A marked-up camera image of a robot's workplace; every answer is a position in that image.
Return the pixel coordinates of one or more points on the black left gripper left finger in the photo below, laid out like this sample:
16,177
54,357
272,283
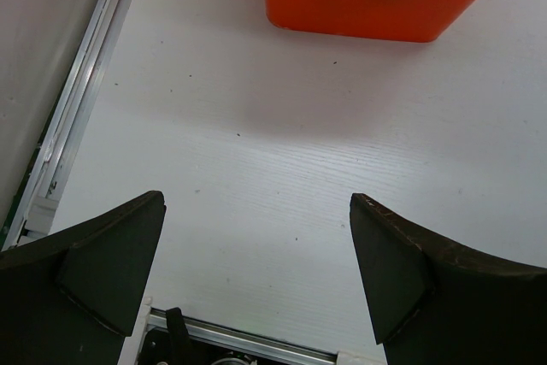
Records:
73,297

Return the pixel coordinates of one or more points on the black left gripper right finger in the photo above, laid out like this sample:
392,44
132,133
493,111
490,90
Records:
432,300

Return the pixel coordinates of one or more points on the aluminium frame rail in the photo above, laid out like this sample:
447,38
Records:
54,55

